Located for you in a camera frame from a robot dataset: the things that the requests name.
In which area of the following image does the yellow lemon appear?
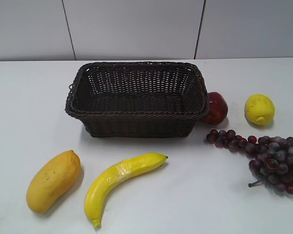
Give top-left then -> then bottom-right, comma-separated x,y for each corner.
244,94 -> 275,126

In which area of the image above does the dark woven rectangular basket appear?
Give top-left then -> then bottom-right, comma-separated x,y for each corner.
65,61 -> 209,138

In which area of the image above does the red apple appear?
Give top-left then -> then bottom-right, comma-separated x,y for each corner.
201,92 -> 228,126

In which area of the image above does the yellow banana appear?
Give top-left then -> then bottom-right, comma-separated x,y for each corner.
84,153 -> 168,229

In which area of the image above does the orange yellow mango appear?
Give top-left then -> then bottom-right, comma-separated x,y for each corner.
26,150 -> 81,214

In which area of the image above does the purple grape bunch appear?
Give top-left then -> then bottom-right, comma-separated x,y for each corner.
206,129 -> 293,195

